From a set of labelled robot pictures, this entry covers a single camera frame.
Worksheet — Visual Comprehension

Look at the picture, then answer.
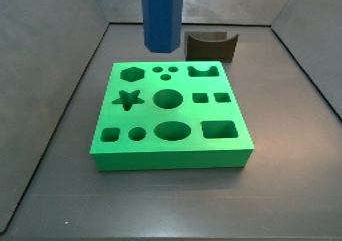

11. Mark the blue hexagonal prism peg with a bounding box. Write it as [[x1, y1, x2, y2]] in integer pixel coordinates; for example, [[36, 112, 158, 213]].
[[142, 0, 183, 53]]

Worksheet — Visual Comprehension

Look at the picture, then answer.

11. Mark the green shape sorter block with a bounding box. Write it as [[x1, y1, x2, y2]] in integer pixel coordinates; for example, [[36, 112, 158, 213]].
[[89, 61, 254, 171]]

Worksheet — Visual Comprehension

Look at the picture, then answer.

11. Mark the dark curved cradle holder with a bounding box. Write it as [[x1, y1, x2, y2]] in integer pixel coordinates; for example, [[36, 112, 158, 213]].
[[184, 31, 239, 63]]

